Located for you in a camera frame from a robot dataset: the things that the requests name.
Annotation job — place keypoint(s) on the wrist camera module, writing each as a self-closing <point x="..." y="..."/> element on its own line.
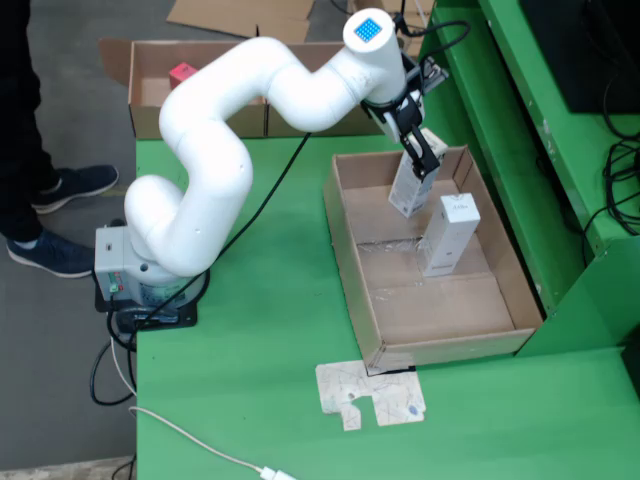
<point x="432" y="75"/>

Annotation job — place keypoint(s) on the person in dark trousers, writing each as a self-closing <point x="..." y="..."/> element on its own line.
<point x="20" y="100"/>

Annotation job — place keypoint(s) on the shallow cardboard tray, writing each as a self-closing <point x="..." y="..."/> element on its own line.
<point x="440" y="310"/>

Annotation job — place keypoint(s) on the pink product box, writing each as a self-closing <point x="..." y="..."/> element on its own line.
<point x="181" y="75"/>

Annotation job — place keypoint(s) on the patterned paper card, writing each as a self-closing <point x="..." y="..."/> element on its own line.
<point x="390" y="395"/>

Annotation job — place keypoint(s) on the black monitor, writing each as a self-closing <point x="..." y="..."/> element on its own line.
<point x="590" y="50"/>

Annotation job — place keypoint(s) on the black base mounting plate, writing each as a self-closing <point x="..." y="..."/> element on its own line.
<point x="185" y="317"/>

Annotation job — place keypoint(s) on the white hand cream box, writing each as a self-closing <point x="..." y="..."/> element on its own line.
<point x="407" y="192"/>

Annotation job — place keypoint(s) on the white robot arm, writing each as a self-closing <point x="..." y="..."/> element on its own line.
<point x="210" y="125"/>

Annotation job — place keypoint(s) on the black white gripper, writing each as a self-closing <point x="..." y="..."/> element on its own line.
<point x="395" y="117"/>

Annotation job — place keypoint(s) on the dark blue sneaker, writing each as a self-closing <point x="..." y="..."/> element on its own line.
<point x="50" y="255"/>
<point x="80" y="182"/>

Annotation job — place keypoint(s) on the brown cardboard carton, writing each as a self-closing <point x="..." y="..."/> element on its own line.
<point x="372" y="3"/>

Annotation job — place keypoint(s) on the tall white carton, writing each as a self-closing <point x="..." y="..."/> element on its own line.
<point x="447" y="240"/>

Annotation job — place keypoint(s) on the flat cardboard sheet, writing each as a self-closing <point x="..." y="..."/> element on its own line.
<point x="240" y="15"/>

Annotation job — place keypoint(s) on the green metal shelf rack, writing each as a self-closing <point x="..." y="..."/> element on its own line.
<point x="500" y="125"/>

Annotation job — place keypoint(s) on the cardboard box with flap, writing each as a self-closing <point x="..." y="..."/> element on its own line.
<point x="315" y="52"/>
<point x="145" y="120"/>

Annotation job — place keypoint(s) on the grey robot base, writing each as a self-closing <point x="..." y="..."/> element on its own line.
<point x="107" y="260"/>

